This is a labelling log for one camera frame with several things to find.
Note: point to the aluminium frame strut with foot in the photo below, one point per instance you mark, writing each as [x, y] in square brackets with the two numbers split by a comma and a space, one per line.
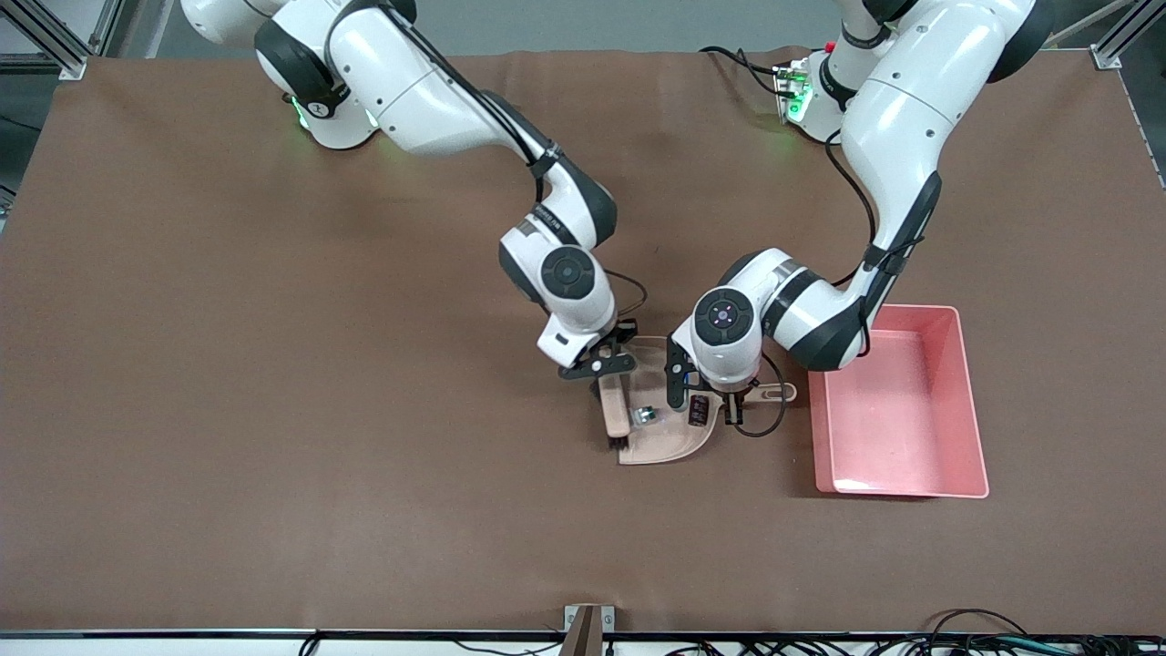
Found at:
[55, 46]

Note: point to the grey metal bracket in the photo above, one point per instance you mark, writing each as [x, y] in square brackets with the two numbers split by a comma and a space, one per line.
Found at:
[572, 620]

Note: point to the beige brush with black bristles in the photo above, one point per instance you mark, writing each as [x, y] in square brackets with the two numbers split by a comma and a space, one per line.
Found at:
[615, 410]

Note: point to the small white electronic connector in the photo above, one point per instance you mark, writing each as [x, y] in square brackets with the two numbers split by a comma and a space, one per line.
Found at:
[647, 416]

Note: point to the beige plastic dustpan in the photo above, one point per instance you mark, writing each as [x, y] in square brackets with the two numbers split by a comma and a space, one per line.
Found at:
[665, 446]

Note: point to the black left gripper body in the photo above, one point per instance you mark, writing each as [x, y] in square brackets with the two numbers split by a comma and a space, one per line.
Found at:
[734, 402]

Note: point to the brown table mat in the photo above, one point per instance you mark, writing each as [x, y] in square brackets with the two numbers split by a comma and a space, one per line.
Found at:
[364, 528]

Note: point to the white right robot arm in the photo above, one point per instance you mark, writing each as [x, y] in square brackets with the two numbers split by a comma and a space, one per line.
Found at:
[428, 100]

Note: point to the dark brown capacitor block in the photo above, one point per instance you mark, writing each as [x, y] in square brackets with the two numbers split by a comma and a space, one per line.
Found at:
[699, 410]

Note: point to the green lit left base plate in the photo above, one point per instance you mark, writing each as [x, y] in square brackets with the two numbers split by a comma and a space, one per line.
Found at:
[791, 96]

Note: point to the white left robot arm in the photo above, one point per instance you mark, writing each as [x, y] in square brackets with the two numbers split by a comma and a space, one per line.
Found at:
[897, 109]

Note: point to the pink plastic bin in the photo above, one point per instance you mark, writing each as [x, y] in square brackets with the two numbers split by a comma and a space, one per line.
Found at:
[911, 437]

